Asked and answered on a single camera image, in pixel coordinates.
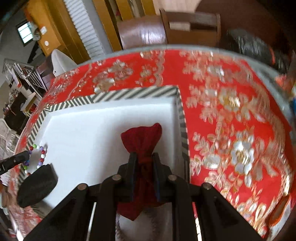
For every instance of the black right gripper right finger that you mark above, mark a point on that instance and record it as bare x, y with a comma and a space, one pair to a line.
175, 190

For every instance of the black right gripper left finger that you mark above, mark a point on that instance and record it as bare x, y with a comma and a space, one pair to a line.
116, 188

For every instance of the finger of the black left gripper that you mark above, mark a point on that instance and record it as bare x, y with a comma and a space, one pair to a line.
9, 163

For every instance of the red velvet bow scrunchie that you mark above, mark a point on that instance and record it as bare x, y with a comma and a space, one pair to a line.
141, 140

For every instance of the black fabric pouch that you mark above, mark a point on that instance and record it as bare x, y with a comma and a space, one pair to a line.
37, 186

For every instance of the striped white tray box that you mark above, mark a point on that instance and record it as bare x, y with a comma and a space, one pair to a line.
82, 135

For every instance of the red floral tablecloth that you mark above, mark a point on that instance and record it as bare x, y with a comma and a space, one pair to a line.
239, 140

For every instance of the white ironing board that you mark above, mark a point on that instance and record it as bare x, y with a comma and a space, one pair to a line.
61, 63

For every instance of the brown leather chair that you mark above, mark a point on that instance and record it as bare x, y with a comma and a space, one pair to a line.
144, 31

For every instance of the wooden slatted chair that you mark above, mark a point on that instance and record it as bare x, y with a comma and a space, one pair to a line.
204, 28

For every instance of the black plastic bag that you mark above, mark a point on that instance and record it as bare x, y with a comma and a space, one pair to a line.
247, 44

